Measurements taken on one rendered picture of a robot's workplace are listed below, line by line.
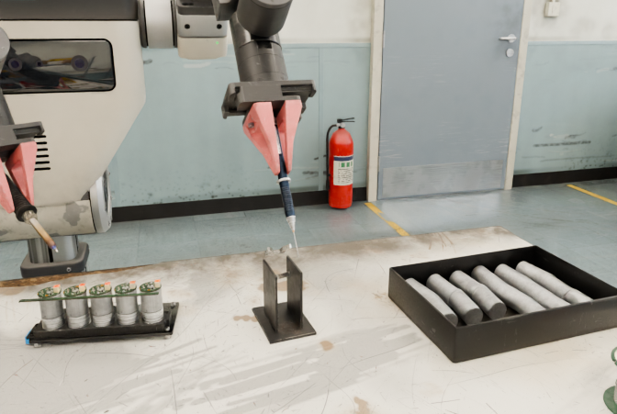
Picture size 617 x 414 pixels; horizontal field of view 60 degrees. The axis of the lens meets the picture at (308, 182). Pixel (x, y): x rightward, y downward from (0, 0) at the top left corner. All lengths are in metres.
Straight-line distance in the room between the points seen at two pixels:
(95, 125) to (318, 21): 2.42
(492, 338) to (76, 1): 0.84
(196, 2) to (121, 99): 0.21
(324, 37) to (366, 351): 2.77
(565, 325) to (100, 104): 0.76
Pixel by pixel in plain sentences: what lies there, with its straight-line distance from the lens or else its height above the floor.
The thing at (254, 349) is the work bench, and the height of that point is 0.75.
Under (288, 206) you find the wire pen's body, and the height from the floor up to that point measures 0.91.
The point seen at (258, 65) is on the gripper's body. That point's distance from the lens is 0.63.
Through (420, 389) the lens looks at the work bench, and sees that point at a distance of 0.59.
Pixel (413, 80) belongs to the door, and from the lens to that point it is 3.46.
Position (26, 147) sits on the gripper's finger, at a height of 0.96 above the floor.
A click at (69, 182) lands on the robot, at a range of 1.01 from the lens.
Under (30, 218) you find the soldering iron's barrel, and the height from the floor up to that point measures 0.88.
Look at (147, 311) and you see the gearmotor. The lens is 0.67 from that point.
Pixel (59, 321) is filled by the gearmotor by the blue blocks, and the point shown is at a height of 0.78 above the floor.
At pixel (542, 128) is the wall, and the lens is 4.10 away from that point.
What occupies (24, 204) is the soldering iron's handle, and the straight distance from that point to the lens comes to 0.74.
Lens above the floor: 1.10
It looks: 16 degrees down
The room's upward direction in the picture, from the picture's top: straight up
